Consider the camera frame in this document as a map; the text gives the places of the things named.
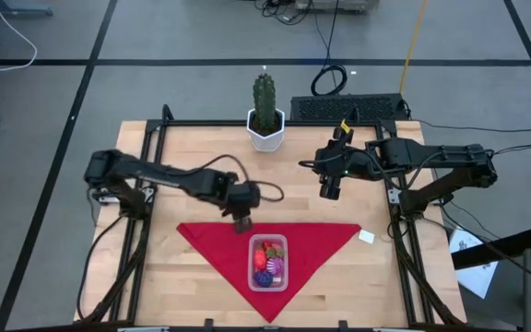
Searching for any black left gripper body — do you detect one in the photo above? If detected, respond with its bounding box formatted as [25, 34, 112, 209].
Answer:
[221, 181, 262, 218]

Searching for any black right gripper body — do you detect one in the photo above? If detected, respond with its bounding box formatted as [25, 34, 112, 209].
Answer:
[313, 143, 373, 181]

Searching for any purple spiky ball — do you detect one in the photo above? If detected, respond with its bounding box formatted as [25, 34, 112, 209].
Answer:
[265, 257, 285, 277]

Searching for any purple toy grape bunch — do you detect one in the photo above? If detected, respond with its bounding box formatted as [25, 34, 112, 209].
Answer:
[254, 269, 275, 288]

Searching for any clear plastic tupperware container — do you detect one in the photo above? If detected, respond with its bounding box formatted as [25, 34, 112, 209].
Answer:
[247, 233, 289, 293]

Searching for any red triangular cloth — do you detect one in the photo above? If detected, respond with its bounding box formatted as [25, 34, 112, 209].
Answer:
[176, 222, 362, 324]

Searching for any black keyboard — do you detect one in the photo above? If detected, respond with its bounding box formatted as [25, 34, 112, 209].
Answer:
[290, 93, 409, 122]

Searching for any white faceted plant pot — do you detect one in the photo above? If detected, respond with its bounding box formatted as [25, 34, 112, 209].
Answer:
[245, 108, 287, 153]

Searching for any green cactus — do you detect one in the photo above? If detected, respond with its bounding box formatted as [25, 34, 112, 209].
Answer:
[252, 73, 277, 133]

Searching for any grey equipment box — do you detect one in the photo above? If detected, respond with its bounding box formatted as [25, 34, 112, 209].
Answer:
[294, 0, 381, 13]

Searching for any white printed paper sheet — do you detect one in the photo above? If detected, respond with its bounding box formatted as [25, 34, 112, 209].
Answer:
[448, 223, 500, 300]

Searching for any grey metal furniture base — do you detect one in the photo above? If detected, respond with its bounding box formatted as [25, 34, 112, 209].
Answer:
[0, 0, 54, 19]

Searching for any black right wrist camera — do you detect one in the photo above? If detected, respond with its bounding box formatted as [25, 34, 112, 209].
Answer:
[332, 126, 355, 148]

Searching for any black left wrist camera cable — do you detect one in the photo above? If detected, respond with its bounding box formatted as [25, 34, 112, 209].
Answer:
[186, 154, 286, 203]

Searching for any black aluminium table frame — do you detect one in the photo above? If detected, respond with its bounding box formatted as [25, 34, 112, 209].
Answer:
[77, 103, 467, 326]

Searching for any black coiled cable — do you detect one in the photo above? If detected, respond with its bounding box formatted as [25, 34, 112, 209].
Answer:
[310, 0, 348, 97]

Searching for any yellow hanging cable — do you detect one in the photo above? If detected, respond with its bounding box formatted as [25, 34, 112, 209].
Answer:
[398, 0, 429, 96]

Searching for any thin black floor cable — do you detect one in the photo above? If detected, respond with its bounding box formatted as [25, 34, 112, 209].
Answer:
[412, 118, 531, 134]

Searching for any black cable tangle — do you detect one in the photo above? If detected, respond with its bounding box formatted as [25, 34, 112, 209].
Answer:
[254, 0, 315, 27]

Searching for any white floor cable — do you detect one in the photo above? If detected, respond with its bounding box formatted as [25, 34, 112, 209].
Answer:
[0, 0, 39, 73]

